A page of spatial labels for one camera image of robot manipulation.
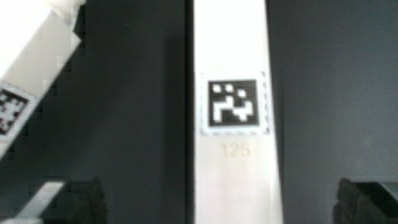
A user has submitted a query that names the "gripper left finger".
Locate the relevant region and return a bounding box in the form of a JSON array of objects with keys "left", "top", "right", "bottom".
[{"left": 10, "top": 178, "right": 108, "bottom": 224}]

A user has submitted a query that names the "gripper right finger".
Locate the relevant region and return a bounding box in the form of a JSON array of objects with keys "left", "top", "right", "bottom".
[{"left": 332, "top": 178, "right": 398, "bottom": 224}]

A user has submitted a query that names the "white desk leg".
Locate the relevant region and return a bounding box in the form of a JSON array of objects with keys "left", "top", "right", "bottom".
[
  {"left": 0, "top": 0, "right": 86, "bottom": 154},
  {"left": 193, "top": 0, "right": 282, "bottom": 224}
]

